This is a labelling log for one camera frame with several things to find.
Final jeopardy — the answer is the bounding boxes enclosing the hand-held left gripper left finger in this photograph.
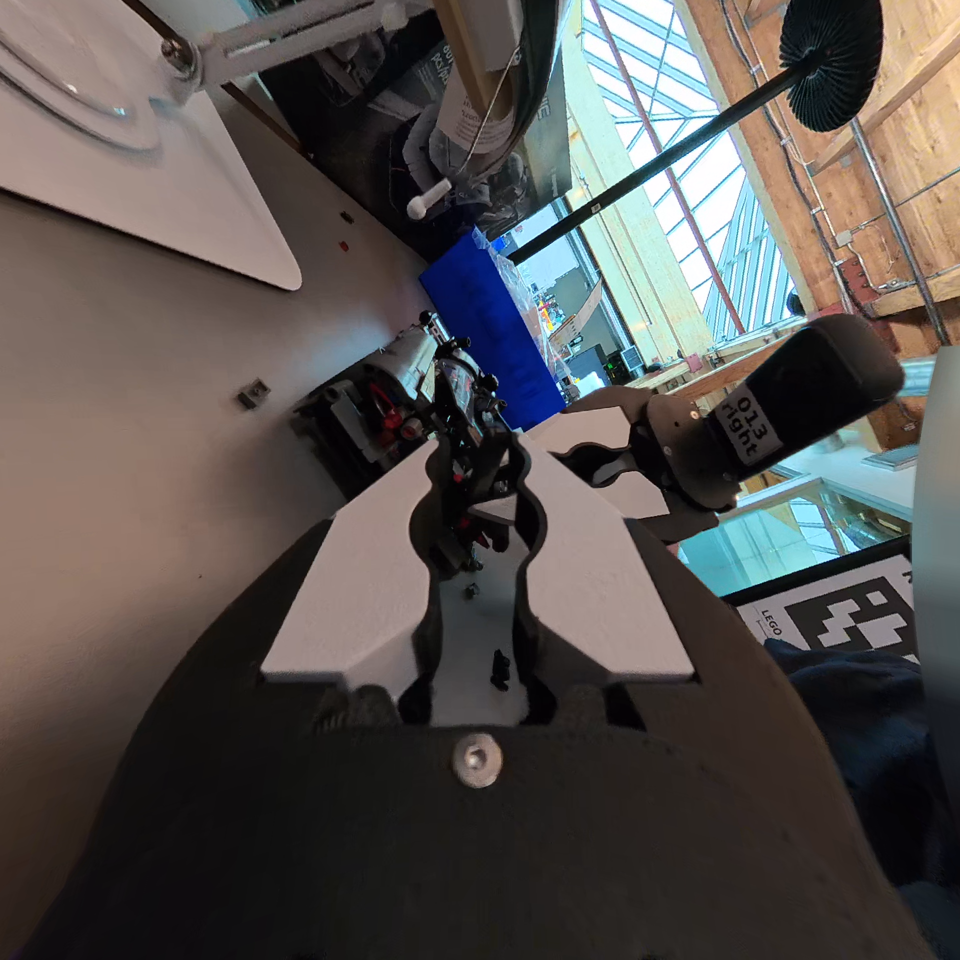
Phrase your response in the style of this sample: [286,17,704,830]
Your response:
[261,438,444,710]

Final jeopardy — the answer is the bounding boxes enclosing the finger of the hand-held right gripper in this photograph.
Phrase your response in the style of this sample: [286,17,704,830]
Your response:
[534,408,639,470]
[588,457,672,522]

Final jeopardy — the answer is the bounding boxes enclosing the black white marker sign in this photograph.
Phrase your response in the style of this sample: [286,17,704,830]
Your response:
[723,555,920,665]

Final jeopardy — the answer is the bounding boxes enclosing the clear plastic bag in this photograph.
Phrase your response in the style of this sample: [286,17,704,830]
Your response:
[491,232,552,361]

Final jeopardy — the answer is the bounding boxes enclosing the thin wire with white plug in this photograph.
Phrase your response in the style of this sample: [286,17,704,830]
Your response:
[407,45,526,220]

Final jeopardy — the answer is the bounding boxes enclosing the blue plastic bin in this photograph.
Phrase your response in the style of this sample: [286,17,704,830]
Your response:
[418,228,567,432]

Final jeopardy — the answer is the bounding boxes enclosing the black pole with finned disc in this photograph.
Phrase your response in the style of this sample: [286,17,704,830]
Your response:
[510,0,885,264]

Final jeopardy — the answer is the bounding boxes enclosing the dark lego set box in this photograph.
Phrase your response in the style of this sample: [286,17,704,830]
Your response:
[262,0,573,256]

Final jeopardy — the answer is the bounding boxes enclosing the grey lego car model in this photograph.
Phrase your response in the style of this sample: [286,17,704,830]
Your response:
[292,311,526,579]

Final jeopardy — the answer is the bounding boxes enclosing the white desk stand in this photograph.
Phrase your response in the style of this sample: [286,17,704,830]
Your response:
[0,0,406,292]

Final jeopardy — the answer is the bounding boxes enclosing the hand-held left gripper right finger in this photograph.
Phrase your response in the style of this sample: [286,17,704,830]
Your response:
[512,433,695,714]

